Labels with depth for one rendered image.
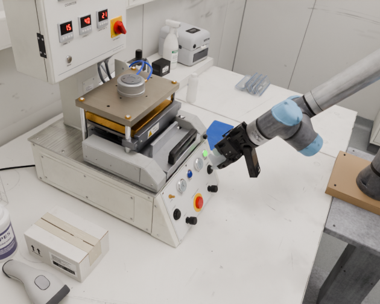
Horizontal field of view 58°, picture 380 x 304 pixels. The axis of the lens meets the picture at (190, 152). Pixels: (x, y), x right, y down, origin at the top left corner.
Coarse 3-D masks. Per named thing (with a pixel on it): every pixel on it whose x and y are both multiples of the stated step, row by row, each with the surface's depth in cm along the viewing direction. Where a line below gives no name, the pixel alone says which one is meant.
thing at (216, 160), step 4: (208, 156) 113; (212, 156) 112; (216, 156) 112; (220, 156) 111; (212, 160) 113; (216, 160) 112; (220, 160) 112; (224, 160) 110; (212, 164) 114; (216, 164) 113; (212, 168) 116; (216, 168) 114
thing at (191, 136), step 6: (192, 132) 104; (186, 138) 102; (192, 138) 104; (180, 144) 99; (186, 144) 101; (174, 150) 96; (180, 150) 98; (168, 156) 97; (174, 156) 96; (168, 162) 98; (174, 162) 97
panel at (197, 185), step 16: (192, 160) 109; (208, 160) 118; (176, 176) 101; (192, 176) 109; (208, 176) 118; (160, 192) 95; (176, 192) 101; (192, 192) 109; (208, 192) 118; (176, 208) 101; (192, 208) 109; (176, 224) 101
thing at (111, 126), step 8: (160, 104) 106; (168, 104) 107; (88, 112) 98; (152, 112) 102; (160, 112) 103; (88, 120) 100; (96, 120) 98; (104, 120) 97; (144, 120) 98; (104, 128) 98; (112, 128) 97; (120, 128) 95; (136, 128) 94; (120, 136) 97
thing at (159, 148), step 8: (168, 128) 105; (176, 128) 109; (184, 128) 113; (88, 136) 104; (160, 136) 101; (168, 136) 105; (176, 136) 109; (200, 136) 111; (152, 144) 97; (160, 144) 102; (168, 144) 105; (176, 144) 105; (192, 144) 107; (144, 152) 101; (152, 152) 99; (160, 152) 102; (168, 152) 102; (184, 152) 103; (160, 160) 98; (176, 160) 99; (168, 168) 96; (176, 168) 101; (168, 176) 97
